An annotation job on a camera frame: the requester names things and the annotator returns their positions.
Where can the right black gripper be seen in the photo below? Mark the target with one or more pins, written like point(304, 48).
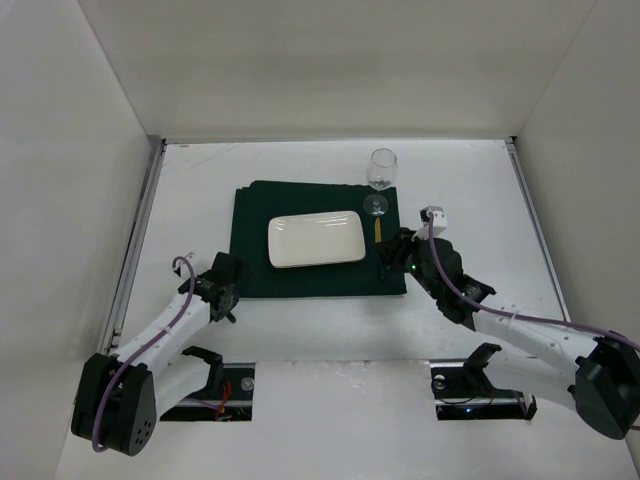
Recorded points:
point(396, 251)

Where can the dark green cloth napkin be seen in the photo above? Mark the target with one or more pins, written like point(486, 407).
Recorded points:
point(261, 201)

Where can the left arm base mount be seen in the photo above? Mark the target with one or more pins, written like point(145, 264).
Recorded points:
point(226, 397)

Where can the white rectangular plate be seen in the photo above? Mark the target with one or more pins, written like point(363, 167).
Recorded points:
point(316, 239)

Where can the gold knife black handle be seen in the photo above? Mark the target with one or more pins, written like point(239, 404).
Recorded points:
point(378, 239)

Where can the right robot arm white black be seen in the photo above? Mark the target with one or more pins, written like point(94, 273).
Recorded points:
point(590, 371)

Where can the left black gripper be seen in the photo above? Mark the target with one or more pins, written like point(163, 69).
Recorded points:
point(228, 270)

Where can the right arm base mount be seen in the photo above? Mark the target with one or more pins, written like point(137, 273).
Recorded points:
point(462, 391)

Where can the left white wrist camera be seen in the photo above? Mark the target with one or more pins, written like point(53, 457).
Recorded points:
point(183, 267)

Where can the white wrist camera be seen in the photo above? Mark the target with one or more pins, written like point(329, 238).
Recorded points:
point(183, 267)
point(434, 222)

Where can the right aluminium table rail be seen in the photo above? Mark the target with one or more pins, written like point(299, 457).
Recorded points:
point(511, 147)

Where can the left aluminium table rail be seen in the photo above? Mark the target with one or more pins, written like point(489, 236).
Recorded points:
point(116, 315)

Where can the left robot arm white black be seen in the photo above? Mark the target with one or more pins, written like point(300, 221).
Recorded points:
point(161, 373)

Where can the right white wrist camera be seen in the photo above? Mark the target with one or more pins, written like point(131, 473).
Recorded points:
point(434, 222)

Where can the clear wine glass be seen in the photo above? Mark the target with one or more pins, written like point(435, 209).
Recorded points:
point(381, 173)

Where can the aluminium table rail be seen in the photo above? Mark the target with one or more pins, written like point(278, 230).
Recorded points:
point(511, 147)
point(116, 315)

